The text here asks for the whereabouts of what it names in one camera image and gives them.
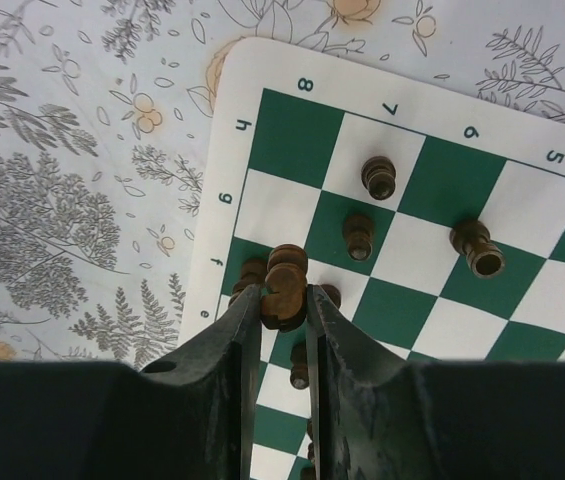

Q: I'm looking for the dark pawn chess piece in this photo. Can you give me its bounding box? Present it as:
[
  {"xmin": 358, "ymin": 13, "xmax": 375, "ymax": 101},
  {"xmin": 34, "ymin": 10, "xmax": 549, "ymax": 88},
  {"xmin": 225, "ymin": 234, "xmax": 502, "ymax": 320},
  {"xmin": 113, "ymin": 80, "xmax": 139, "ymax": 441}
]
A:
[
  {"xmin": 290, "ymin": 341, "xmax": 309, "ymax": 390},
  {"xmin": 342, "ymin": 214, "xmax": 375, "ymax": 262},
  {"xmin": 361, "ymin": 156, "xmax": 396, "ymax": 200},
  {"xmin": 321, "ymin": 284, "xmax": 342, "ymax": 308}
]

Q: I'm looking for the dark rook chess piece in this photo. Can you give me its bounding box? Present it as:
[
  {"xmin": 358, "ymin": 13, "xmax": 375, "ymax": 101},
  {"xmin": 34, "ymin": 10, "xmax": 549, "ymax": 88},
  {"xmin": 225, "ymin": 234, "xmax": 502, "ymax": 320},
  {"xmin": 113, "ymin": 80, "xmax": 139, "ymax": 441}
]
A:
[{"xmin": 449, "ymin": 219, "xmax": 506, "ymax": 279}]

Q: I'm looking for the dark knight chess piece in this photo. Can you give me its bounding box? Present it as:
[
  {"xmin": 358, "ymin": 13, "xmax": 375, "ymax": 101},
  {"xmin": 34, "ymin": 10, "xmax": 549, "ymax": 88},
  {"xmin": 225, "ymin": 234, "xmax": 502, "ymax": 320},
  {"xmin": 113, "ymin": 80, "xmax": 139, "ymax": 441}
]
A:
[{"xmin": 260, "ymin": 244, "xmax": 308, "ymax": 332}]

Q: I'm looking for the green white chess board mat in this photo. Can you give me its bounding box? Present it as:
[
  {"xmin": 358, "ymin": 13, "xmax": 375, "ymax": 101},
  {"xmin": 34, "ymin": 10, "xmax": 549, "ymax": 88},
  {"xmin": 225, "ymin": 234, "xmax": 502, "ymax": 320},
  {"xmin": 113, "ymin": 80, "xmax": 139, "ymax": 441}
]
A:
[{"xmin": 176, "ymin": 37, "xmax": 565, "ymax": 480}]

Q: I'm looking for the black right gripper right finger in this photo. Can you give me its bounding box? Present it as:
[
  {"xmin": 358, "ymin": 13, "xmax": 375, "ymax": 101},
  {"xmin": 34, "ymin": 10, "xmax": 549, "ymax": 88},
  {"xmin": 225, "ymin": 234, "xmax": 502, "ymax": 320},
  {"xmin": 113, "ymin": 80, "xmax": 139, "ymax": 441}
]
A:
[{"xmin": 306, "ymin": 286, "xmax": 565, "ymax": 479}]

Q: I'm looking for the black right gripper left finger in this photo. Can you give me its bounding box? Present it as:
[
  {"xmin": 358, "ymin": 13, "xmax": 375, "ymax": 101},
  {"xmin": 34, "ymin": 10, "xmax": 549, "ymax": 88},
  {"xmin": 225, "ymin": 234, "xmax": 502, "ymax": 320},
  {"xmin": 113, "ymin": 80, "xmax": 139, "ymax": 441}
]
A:
[{"xmin": 0, "ymin": 286, "xmax": 261, "ymax": 479}]

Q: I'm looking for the floral patterned table mat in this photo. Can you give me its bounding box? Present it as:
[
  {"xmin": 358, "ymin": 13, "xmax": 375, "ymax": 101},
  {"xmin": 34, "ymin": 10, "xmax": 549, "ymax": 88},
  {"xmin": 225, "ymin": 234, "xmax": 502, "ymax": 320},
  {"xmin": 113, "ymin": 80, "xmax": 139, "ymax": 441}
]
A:
[{"xmin": 0, "ymin": 1, "xmax": 565, "ymax": 368}]

